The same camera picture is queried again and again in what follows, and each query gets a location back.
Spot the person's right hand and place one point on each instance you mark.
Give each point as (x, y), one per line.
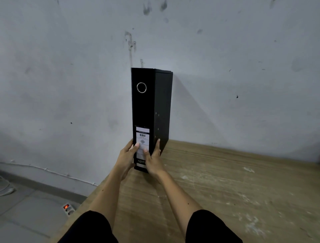
(153, 165)

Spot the person's left hand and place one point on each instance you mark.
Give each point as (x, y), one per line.
(124, 161)

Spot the person's left thumb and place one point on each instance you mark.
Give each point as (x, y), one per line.
(134, 148)

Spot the person's right thumb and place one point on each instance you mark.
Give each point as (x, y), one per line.
(147, 155)

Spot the black lever arch binder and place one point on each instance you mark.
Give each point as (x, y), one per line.
(151, 105)

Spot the person's right forearm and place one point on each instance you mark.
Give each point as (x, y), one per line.
(178, 197)

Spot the person's left forearm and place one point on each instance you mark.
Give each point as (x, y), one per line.
(110, 192)

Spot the white power strip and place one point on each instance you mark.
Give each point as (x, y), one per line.
(68, 209)

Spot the person's black left sleeve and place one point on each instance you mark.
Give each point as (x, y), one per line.
(88, 229)

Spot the person's black sleeve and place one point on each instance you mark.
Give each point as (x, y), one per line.
(212, 227)
(88, 229)

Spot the person's black right sleeve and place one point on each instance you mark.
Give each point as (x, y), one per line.
(212, 227)

